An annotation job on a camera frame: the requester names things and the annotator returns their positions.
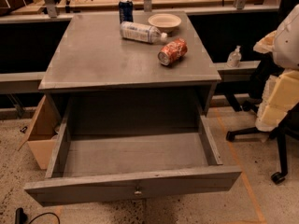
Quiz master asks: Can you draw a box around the black office chair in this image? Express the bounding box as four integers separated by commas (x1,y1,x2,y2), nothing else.
225,49,299,185

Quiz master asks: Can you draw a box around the black cable with plug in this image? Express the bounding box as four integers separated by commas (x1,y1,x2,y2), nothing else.
14,206,61,224

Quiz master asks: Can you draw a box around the red coke can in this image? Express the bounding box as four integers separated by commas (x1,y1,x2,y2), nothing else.
158,38,188,65

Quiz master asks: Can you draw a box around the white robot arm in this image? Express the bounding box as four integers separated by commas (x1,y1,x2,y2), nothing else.
255,5,299,132

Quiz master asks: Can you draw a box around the cardboard box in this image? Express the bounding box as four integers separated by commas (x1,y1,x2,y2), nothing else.
19,96,60,170

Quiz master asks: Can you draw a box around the grey cabinet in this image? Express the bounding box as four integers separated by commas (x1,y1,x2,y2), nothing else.
37,10,222,135

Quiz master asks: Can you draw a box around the clear plastic water bottle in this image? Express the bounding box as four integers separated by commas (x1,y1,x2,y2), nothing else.
120,21,167,44

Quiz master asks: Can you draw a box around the open grey top drawer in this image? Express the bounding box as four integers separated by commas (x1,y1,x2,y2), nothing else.
23,97,243,207

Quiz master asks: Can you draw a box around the beige paper bowl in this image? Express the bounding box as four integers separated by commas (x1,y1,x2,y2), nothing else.
148,14,181,33

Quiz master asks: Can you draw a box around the blue soda can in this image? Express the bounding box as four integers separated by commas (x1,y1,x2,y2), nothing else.
119,0,134,23

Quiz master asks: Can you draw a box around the metal drawer knob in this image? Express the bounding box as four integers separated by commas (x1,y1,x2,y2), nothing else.
134,187,142,196

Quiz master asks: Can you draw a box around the hand sanitizer pump bottle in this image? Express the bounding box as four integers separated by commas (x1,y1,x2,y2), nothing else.
227,46,242,67

